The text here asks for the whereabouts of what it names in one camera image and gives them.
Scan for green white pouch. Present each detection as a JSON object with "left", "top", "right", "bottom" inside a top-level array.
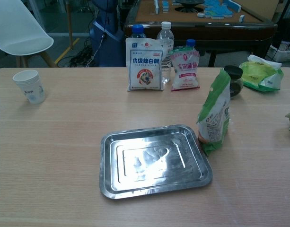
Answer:
[{"left": 196, "top": 68, "right": 231, "bottom": 157}]

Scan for white sugar bag blue print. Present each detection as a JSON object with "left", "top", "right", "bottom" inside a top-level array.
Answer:
[{"left": 125, "top": 37, "right": 165, "bottom": 92}]

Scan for silver metal tray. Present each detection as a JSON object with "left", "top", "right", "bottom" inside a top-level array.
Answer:
[{"left": 99, "top": 124, "right": 213, "bottom": 200}]

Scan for white bag pink print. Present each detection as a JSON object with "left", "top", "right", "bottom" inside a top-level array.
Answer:
[{"left": 170, "top": 46, "right": 201, "bottom": 92}]

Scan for blue machine base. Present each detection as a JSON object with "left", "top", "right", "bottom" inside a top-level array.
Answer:
[{"left": 89, "top": 0, "right": 126, "bottom": 68}]

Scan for white cap water bottle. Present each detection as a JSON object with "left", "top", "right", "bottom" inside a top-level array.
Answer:
[{"left": 156, "top": 21, "right": 175, "bottom": 84}]

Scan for large blue cap water bottle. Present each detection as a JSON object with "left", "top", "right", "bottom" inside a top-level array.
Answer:
[{"left": 131, "top": 24, "right": 147, "bottom": 40}]

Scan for glass jar black lid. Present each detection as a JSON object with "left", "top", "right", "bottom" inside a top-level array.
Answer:
[{"left": 223, "top": 65, "right": 244, "bottom": 100}]

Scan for brown mahjong table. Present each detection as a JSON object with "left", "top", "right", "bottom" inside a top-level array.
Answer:
[{"left": 123, "top": 0, "right": 278, "bottom": 67}]

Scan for white paper cup stack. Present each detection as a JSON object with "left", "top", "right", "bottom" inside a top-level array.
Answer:
[{"left": 12, "top": 70, "right": 46, "bottom": 105}]

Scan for black mahjong table centre dome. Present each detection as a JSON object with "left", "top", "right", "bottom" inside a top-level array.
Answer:
[{"left": 174, "top": 0, "right": 204, "bottom": 13}]

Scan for green tissue pack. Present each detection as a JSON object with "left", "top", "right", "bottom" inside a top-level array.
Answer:
[{"left": 238, "top": 54, "right": 284, "bottom": 92}]

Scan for white cardboard box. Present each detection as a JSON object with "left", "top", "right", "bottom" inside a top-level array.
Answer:
[{"left": 267, "top": 40, "right": 290, "bottom": 62}]

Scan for white chair wooden legs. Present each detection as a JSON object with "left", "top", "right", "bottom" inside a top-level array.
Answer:
[{"left": 0, "top": 0, "right": 58, "bottom": 68}]

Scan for black floor cables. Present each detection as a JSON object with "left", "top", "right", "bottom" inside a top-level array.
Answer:
[{"left": 69, "top": 44, "right": 96, "bottom": 68}]

